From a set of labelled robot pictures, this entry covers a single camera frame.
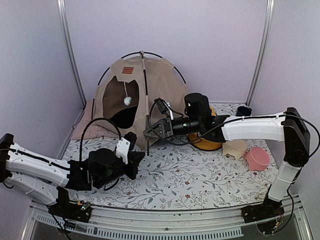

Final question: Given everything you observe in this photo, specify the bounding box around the cream pet bowl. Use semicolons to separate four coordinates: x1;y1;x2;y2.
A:
222;140;248;160

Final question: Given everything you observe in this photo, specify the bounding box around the right aluminium frame post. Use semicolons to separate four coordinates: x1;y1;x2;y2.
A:
245;0;275;106

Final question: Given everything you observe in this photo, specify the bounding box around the yellow pet bowl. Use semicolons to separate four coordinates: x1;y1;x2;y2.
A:
187;106;223;152

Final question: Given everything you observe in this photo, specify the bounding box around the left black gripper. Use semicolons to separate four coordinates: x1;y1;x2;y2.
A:
96;153;146;190

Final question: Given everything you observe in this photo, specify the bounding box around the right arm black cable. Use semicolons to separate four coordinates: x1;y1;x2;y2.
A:
147;98;317;161

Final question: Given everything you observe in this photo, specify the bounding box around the black tent pole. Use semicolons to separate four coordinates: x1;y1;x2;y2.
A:
139;50;151;157
91;51;187;121

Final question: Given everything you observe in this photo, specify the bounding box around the beige fabric pet tent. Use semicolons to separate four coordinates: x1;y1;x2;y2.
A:
91;50;190;153

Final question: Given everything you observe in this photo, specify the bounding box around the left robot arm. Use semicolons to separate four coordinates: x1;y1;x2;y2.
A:
0;132;145;223

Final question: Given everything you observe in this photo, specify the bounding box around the pink checkered cushion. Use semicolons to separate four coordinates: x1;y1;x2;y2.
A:
70;99;118;141

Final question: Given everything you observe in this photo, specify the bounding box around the aluminium frame post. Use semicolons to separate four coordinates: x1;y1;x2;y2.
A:
56;0;87;109
245;0;275;106

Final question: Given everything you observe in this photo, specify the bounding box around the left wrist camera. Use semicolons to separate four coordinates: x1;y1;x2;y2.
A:
115;131;137;165

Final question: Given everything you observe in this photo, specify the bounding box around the left aluminium frame post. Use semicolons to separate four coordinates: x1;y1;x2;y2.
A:
56;0;87;109

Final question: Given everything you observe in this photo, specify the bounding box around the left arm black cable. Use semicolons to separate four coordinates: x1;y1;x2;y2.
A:
79;117;122;161

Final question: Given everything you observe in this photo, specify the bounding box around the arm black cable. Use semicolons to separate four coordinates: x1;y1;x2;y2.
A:
79;117;122;161
147;98;317;161

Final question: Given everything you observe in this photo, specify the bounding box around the dark blue mug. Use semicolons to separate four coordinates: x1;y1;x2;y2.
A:
235;106;252;117

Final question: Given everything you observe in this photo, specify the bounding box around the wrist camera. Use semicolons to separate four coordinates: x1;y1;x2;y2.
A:
115;131;137;165
154;97;174;120

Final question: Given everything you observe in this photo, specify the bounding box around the front aluminium rail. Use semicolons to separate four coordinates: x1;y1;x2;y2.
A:
21;195;315;240

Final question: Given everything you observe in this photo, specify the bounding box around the pink pet bowl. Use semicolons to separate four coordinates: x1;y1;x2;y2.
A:
244;146;271;171

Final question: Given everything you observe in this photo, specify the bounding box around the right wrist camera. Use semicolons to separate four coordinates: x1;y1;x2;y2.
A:
154;97;174;120

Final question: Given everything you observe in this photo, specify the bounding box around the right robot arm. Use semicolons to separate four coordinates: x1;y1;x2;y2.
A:
143;93;312;235

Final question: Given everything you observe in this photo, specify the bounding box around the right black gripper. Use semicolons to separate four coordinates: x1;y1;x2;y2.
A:
144;115;203;140

